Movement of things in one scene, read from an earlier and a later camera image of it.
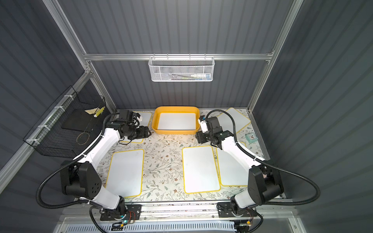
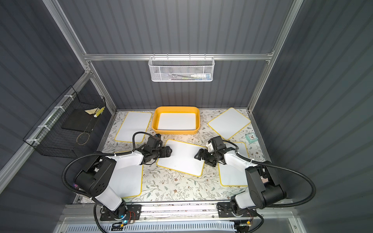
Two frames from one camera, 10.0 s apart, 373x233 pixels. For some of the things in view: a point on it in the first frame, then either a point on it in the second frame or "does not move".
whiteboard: (177, 121) does not move
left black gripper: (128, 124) -> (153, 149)
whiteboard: (200, 173) -> (182, 158)
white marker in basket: (200, 76) does not move
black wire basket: (77, 119) does not move
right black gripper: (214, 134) -> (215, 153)
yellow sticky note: (92, 111) does not move
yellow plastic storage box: (176, 120) does not move
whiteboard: (227, 123) does not move
